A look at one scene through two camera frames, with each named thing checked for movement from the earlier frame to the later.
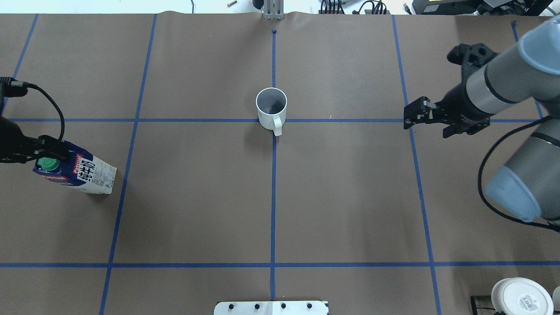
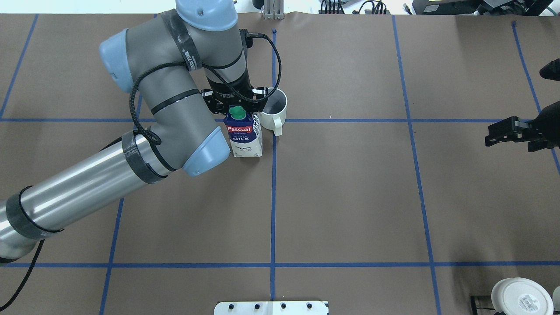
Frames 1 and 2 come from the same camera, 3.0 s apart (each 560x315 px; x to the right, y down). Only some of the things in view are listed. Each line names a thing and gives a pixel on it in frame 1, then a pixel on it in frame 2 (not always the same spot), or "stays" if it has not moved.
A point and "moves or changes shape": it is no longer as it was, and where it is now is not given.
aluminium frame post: x=273 y=9 stays
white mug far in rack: x=521 y=296 stays
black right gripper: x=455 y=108 to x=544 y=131
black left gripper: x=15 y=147 to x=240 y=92
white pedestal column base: x=271 y=308 stays
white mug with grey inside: x=271 y=104 stays
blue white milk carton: x=84 y=172 moves or changes shape
